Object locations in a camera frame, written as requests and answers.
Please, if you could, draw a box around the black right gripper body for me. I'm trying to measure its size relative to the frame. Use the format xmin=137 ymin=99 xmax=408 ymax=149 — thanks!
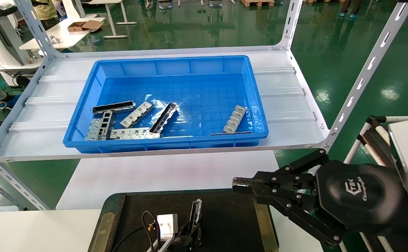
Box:
xmin=315 ymin=161 xmax=408 ymax=240

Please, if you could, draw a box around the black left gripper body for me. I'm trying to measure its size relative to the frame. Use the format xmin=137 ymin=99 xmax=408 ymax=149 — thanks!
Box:
xmin=169 ymin=236 xmax=194 ymax=252

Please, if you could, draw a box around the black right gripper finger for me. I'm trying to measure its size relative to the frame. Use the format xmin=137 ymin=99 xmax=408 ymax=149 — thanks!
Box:
xmin=233 ymin=149 xmax=330 ymax=191
xmin=233 ymin=185 xmax=348 ymax=248

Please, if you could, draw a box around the slotted metal channel part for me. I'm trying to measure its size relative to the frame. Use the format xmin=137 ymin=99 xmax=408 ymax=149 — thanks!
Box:
xmin=188 ymin=199 xmax=203 ymax=238

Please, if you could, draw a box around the black container tray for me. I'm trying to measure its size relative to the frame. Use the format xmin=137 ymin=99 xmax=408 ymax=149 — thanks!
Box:
xmin=88 ymin=188 xmax=279 ymax=252

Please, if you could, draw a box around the dark metal channel part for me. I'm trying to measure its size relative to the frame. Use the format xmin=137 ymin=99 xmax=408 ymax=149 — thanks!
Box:
xmin=150 ymin=103 xmax=178 ymax=134

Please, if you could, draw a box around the dark ladder-shaped metal part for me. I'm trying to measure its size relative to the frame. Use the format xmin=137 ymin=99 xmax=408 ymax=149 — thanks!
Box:
xmin=98 ymin=111 xmax=116 ymax=138

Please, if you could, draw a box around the silver flat slotted part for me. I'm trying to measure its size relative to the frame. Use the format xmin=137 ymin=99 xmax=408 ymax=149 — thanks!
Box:
xmin=85 ymin=118 xmax=103 ymax=141

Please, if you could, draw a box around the long dark channel part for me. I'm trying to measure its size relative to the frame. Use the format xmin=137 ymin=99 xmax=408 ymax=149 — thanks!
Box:
xmin=92 ymin=100 xmax=135 ymax=114

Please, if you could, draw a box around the white slotted metal shelf rack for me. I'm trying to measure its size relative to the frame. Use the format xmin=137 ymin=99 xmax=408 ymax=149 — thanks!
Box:
xmin=0 ymin=0 xmax=408 ymax=210

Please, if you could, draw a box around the blue plastic bin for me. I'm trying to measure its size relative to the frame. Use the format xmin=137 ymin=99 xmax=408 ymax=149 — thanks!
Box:
xmin=63 ymin=55 xmax=269 ymax=154

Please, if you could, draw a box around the person with blue shoe covers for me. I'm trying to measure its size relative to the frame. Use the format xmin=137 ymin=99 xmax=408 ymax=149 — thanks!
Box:
xmin=340 ymin=0 xmax=359 ymax=19

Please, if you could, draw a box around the wooden pallet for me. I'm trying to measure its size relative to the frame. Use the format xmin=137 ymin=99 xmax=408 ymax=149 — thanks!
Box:
xmin=241 ymin=0 xmax=275 ymax=7

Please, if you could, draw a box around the white table with box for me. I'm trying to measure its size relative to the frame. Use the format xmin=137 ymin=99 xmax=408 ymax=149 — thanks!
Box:
xmin=19 ymin=17 xmax=105 ymax=50

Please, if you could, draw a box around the flat open cardboard box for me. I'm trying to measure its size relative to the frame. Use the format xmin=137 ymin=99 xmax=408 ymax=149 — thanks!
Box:
xmin=67 ymin=20 xmax=103 ymax=33

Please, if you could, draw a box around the white table with metal legs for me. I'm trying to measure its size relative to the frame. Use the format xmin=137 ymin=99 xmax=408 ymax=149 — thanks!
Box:
xmin=85 ymin=0 xmax=138 ymax=39

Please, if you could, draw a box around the person in yellow coat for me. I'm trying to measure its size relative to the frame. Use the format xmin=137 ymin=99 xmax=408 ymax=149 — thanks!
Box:
xmin=32 ymin=0 xmax=58 ymax=21

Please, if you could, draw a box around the white machine column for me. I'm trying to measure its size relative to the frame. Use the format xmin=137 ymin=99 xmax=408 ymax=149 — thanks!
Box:
xmin=0 ymin=0 xmax=45 ymax=88

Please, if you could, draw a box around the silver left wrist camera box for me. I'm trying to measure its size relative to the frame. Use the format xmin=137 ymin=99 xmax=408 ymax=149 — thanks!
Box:
xmin=157 ymin=214 xmax=178 ymax=252

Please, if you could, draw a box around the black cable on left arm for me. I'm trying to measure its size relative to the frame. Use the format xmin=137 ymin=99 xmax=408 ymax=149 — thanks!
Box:
xmin=113 ymin=210 xmax=163 ymax=252

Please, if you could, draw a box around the pipe-frame cart with black shelves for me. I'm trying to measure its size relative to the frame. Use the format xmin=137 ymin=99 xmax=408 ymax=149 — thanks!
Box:
xmin=342 ymin=115 xmax=408 ymax=252

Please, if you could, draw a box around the silver slotted bracket part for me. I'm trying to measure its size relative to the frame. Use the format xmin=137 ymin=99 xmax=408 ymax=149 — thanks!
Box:
xmin=120 ymin=101 xmax=153 ymax=128
xmin=110 ymin=128 xmax=162 ymax=139
xmin=223 ymin=105 xmax=247 ymax=134

